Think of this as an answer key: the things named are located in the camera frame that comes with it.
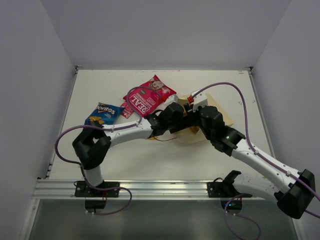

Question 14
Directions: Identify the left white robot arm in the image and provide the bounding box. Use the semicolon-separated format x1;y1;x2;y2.
72;102;187;197

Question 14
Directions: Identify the orange yellow candy packet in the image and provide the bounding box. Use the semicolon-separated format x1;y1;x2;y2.
190;126;200;134

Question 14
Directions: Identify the yellow snack packet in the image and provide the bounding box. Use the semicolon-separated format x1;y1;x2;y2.
147;136;158;141

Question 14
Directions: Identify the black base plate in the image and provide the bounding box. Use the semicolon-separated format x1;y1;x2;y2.
73;181;120;198
206;177;241;198

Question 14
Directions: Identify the small pink snack packet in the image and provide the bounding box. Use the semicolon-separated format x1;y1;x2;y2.
120;101;134;119

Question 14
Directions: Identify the brown paper bag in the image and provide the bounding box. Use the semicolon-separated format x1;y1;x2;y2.
149;93;236;146

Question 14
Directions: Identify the purple cable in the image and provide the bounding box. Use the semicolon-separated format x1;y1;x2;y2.
194;81;320;240
54;86;133;216

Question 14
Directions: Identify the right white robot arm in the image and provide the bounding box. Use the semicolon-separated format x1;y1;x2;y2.
194;106;316;219

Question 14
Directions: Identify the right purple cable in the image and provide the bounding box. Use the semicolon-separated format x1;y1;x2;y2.
194;81;320;240

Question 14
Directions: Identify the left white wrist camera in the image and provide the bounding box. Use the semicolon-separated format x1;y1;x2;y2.
163;94;179;107

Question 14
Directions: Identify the aluminium mounting rail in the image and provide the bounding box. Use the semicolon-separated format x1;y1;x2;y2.
31;178;276;201

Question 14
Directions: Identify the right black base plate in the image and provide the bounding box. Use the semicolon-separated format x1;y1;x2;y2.
206;177;241;198

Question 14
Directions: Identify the blue white snack bag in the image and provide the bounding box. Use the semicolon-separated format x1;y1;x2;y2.
84;102;125;125

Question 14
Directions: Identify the large red snack bag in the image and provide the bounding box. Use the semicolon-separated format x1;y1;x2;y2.
123;75;177;117

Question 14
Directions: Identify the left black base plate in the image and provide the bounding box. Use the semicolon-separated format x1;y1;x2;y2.
73;181;120;198

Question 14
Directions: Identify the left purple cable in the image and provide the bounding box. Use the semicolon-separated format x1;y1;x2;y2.
54;86;133;216

